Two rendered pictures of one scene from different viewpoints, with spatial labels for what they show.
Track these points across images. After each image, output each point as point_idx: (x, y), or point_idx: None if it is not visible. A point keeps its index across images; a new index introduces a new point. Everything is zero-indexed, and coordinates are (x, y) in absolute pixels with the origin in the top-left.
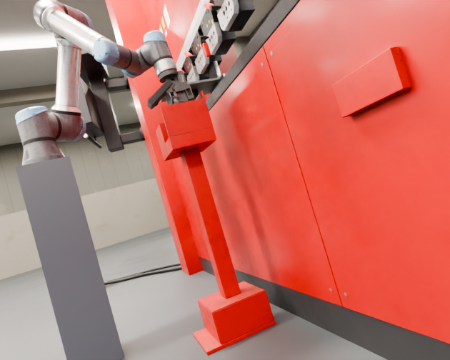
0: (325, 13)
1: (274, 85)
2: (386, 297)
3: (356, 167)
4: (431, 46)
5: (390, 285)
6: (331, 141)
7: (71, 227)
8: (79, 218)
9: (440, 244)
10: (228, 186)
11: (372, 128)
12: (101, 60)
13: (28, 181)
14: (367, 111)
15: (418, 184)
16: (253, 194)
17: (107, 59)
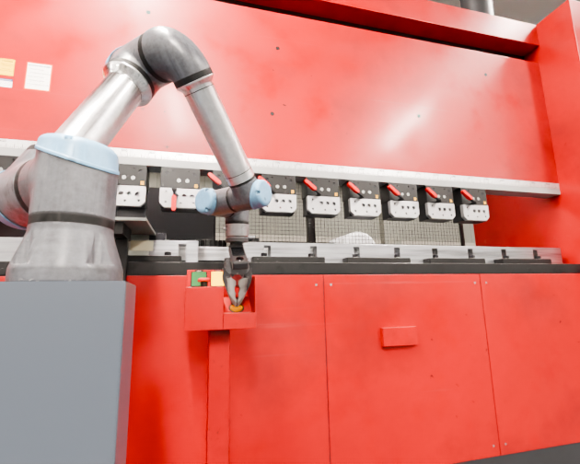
0: (382, 291)
1: (323, 304)
2: (375, 458)
3: (377, 375)
4: (424, 332)
5: (379, 447)
6: (364, 356)
7: (123, 453)
8: (126, 430)
9: (411, 416)
10: (161, 376)
11: (392, 355)
12: (263, 203)
13: (125, 326)
14: (392, 346)
15: (408, 387)
16: (231, 388)
17: (264, 206)
